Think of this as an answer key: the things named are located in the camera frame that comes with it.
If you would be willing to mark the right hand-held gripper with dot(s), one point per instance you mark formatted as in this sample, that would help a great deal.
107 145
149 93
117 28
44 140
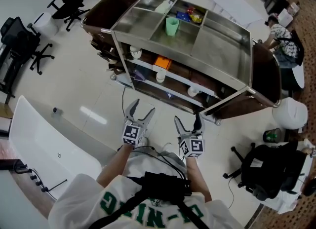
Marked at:
196 146

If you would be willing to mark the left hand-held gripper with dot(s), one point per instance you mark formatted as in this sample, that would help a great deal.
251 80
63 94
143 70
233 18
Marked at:
130 134

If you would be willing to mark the orange box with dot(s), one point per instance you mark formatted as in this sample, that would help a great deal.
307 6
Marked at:
162 62

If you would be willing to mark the stainless steel service cart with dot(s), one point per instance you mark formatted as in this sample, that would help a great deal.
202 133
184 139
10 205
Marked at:
219 50

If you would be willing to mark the person's right forearm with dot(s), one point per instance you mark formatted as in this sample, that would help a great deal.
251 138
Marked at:
197 178

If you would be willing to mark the person's left forearm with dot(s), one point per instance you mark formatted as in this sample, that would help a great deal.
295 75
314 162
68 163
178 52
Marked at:
114 166

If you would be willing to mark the dark blue box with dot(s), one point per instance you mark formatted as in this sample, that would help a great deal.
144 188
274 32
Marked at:
169 95

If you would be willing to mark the grey trousers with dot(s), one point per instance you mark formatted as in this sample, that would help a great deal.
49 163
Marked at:
148 164

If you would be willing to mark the black chest harness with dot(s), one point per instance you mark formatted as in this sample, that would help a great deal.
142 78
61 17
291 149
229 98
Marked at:
165 186

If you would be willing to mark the small black floor object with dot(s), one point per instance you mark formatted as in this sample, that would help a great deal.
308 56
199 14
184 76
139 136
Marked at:
55 110

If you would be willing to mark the green cup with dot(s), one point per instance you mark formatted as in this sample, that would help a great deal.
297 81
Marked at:
172 26

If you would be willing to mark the white bathtub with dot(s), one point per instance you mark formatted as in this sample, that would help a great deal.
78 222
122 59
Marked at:
44 144

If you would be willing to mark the white round stool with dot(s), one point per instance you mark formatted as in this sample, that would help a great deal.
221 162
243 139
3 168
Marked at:
290 112

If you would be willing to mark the white shirt with green print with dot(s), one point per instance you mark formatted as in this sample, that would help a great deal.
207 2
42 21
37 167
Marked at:
79 203

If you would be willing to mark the yellow snack packet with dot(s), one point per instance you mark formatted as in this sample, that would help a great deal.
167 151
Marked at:
196 18

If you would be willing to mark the blue packet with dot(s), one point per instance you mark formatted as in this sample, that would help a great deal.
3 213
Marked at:
182 16

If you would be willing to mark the white plastic bottle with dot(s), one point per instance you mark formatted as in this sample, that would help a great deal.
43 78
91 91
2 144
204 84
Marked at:
163 7

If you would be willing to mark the red snack packet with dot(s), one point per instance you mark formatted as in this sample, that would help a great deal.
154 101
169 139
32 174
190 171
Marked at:
190 10

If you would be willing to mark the black bath faucet set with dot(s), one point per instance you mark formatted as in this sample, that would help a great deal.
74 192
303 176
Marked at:
44 189

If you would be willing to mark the white round table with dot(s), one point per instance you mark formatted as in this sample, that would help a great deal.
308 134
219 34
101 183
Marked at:
298 76

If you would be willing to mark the white rectangular table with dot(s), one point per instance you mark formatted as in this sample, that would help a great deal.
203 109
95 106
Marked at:
237 8

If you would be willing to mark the white cylindrical bin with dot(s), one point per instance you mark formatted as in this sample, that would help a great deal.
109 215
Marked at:
45 24

